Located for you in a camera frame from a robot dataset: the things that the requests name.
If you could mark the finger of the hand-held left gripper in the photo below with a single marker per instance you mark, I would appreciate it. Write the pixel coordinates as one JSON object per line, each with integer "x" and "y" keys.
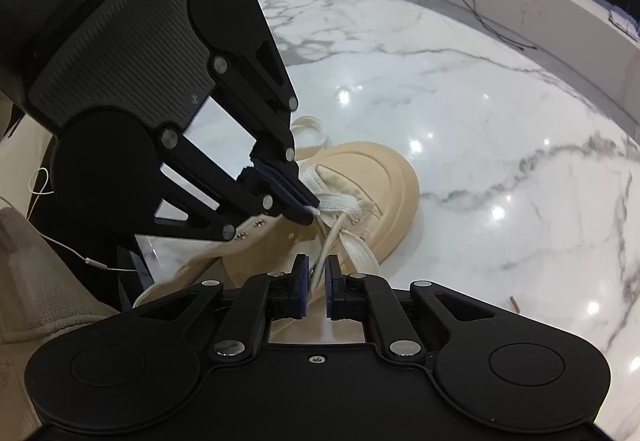
{"x": 250, "y": 193}
{"x": 280, "y": 173}

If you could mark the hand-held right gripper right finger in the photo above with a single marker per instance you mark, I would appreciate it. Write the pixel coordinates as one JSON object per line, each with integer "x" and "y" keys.
{"x": 331, "y": 288}

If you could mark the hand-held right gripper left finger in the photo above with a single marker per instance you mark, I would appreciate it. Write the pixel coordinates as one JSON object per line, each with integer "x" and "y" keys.
{"x": 300, "y": 288}

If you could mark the white shoelace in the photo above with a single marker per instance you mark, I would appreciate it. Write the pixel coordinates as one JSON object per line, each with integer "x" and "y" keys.
{"x": 357, "y": 251}

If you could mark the beige canvas shoe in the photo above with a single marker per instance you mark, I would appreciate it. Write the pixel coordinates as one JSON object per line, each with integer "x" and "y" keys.
{"x": 380, "y": 191}

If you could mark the small tan stick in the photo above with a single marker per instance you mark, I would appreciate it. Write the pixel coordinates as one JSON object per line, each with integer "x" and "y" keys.
{"x": 514, "y": 304}

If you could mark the person's beige fleece jacket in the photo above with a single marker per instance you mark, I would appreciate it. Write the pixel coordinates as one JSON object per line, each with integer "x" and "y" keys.
{"x": 40, "y": 301}

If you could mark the white notebook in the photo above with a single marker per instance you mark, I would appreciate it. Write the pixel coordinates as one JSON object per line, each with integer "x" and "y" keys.
{"x": 624, "y": 21}

